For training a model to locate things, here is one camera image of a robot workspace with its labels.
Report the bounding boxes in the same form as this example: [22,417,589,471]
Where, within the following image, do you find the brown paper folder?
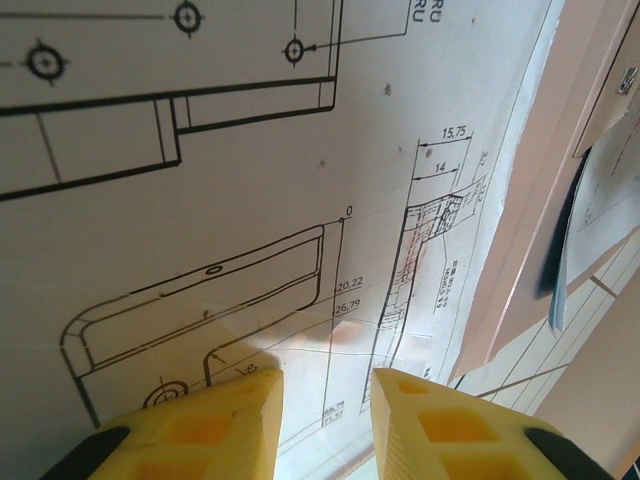
[447,0,640,385]

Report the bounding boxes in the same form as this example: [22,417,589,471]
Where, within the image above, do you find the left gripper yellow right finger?
[373,367,619,480]

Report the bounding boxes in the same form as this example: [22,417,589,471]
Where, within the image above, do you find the glossy white technical drawing sheet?
[0,0,569,480]

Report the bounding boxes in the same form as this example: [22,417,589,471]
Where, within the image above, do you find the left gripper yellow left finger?
[47,368,287,480]

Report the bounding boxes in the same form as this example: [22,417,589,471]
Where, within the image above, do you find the small silver metal clip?
[616,66,640,97]

